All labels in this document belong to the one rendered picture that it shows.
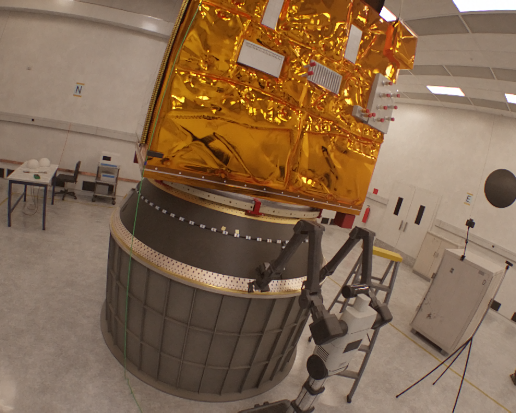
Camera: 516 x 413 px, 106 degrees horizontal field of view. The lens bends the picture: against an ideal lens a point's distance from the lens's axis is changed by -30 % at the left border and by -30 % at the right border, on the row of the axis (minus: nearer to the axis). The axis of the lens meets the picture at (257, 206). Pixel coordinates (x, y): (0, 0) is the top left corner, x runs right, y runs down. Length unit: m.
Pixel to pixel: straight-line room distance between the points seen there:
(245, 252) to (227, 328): 0.58
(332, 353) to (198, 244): 1.10
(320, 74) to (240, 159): 0.90
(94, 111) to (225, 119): 5.67
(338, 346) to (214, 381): 1.33
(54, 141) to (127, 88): 2.21
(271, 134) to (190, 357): 1.77
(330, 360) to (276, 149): 1.37
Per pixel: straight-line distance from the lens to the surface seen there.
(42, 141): 7.47
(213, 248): 1.90
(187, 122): 1.69
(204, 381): 2.52
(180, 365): 2.37
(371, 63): 2.57
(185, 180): 1.79
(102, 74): 7.24
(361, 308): 1.47
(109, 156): 6.71
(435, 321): 4.84
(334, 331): 1.31
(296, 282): 2.15
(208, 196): 1.91
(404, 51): 2.85
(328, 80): 2.23
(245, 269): 1.92
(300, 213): 2.14
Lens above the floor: 2.09
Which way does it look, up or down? 12 degrees down
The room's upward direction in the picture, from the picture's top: 16 degrees clockwise
